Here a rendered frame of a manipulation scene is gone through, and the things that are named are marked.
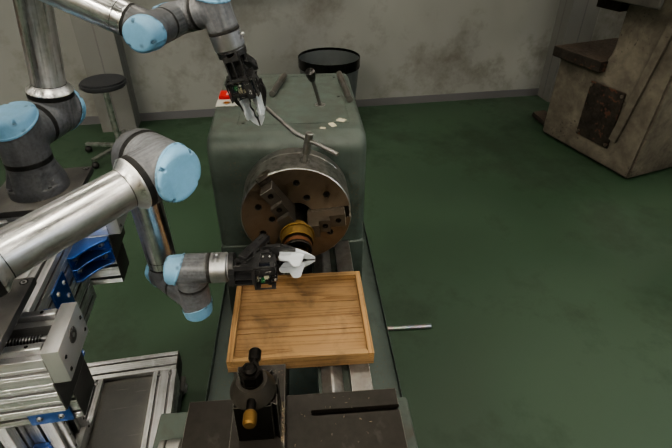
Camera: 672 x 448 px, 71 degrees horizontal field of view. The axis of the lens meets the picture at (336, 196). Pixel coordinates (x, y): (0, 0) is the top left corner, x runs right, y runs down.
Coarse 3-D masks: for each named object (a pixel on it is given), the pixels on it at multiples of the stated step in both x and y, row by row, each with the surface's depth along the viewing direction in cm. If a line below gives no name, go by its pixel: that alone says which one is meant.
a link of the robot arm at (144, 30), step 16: (48, 0) 98; (64, 0) 97; (80, 0) 97; (96, 0) 97; (112, 0) 97; (80, 16) 99; (96, 16) 98; (112, 16) 97; (128, 16) 97; (144, 16) 96; (160, 16) 100; (128, 32) 96; (144, 32) 96; (160, 32) 98; (176, 32) 105; (144, 48) 98
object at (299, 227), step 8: (288, 224) 124; (296, 224) 124; (304, 224) 124; (280, 232) 126; (288, 232) 122; (296, 232) 122; (304, 232) 122; (312, 232) 126; (288, 240) 121; (296, 240) 120; (304, 240) 121; (312, 240) 124; (304, 248) 127
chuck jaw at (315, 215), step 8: (328, 208) 133; (336, 208) 133; (344, 208) 134; (312, 216) 130; (320, 216) 130; (328, 216) 130; (336, 216) 130; (344, 216) 130; (312, 224) 127; (320, 224) 129; (328, 224) 129; (336, 224) 132; (344, 224) 132
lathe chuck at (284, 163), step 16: (272, 160) 132; (288, 160) 129; (320, 160) 133; (256, 176) 130; (272, 176) 126; (288, 176) 127; (304, 176) 127; (320, 176) 127; (336, 176) 132; (256, 192) 129; (288, 192) 129; (304, 192) 130; (320, 192) 130; (336, 192) 131; (256, 208) 132; (320, 208) 133; (256, 224) 134; (272, 224) 135; (272, 240) 138; (320, 240) 139; (336, 240) 140
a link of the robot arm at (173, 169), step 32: (128, 160) 91; (160, 160) 92; (192, 160) 97; (96, 192) 87; (128, 192) 90; (160, 192) 92; (192, 192) 100; (32, 224) 80; (64, 224) 82; (96, 224) 87; (0, 256) 76; (32, 256) 80; (0, 288) 76
